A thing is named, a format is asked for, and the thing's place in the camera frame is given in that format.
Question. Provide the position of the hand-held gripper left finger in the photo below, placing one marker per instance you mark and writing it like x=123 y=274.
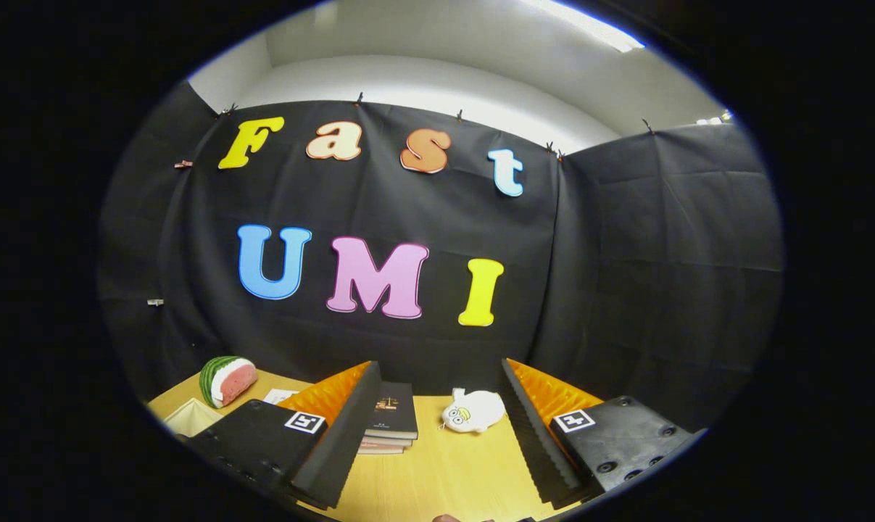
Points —
x=339 y=442

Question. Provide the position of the beige fabric storage box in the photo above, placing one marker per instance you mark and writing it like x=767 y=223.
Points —
x=191 y=419

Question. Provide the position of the black cover book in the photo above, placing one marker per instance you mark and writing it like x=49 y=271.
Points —
x=397 y=409

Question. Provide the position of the white portrait cover book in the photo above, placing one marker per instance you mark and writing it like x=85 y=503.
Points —
x=281 y=396

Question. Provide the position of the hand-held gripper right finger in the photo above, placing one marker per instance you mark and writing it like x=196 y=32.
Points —
x=535 y=428

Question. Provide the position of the white plush toy with eyes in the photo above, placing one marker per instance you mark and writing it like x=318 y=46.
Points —
x=473 y=412

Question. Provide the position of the watermelon slice plush toy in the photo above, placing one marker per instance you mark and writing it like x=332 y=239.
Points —
x=227 y=378

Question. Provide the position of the brown spine book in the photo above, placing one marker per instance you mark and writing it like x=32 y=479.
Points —
x=390 y=441

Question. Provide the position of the reddish brown cover book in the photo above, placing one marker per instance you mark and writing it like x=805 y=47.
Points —
x=380 y=449

